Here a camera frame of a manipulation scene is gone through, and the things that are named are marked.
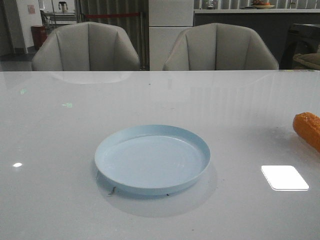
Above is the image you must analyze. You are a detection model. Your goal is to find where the dark grey counter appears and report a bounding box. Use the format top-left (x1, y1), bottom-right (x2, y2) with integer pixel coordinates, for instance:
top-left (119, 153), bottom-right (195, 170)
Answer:
top-left (193, 9), bottom-right (320, 69)

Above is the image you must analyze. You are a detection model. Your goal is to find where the grey upholstered chair left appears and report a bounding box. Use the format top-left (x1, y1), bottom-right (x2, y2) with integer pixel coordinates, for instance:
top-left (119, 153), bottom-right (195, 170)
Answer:
top-left (31, 21), bottom-right (140, 72)

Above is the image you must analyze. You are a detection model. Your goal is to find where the grey upholstered chair right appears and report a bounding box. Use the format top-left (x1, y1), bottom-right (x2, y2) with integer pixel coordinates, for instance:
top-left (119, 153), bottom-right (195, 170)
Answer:
top-left (163, 23), bottom-right (279, 71)

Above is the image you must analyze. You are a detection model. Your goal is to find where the light blue round plate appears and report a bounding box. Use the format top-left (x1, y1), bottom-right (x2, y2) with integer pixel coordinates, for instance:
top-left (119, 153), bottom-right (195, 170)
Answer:
top-left (94, 124), bottom-right (211, 196)

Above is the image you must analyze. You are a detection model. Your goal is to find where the metal trolley rack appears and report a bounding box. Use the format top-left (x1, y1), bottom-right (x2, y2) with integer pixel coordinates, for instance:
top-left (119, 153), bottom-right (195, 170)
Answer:
top-left (38, 0), bottom-right (77, 28)

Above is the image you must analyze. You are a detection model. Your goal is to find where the white cabinet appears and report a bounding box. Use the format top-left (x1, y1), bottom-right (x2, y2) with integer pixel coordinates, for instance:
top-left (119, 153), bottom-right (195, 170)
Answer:
top-left (148, 0), bottom-right (194, 71)

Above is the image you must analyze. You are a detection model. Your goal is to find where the fruit bowl on counter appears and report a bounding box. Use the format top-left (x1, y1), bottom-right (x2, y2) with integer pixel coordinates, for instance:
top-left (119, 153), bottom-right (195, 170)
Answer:
top-left (251, 0), bottom-right (274, 10)

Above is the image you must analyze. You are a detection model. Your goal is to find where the red barrier belt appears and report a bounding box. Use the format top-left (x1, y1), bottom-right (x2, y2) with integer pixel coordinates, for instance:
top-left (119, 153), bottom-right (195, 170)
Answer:
top-left (84, 12), bottom-right (141, 19)

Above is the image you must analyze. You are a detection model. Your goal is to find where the grey upholstered chair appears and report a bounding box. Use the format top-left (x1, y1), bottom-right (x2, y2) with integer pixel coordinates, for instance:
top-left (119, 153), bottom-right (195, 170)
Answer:
top-left (31, 21), bottom-right (140, 72)
top-left (163, 23), bottom-right (279, 71)

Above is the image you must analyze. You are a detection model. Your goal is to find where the orange plastic corn cob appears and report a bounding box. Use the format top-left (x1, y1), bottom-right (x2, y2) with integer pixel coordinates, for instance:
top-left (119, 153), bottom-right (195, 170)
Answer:
top-left (292, 112), bottom-right (320, 152)

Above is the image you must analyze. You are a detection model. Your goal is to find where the red bin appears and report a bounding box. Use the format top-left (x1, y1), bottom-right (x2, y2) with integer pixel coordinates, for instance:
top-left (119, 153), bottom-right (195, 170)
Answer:
top-left (31, 25), bottom-right (47, 50)

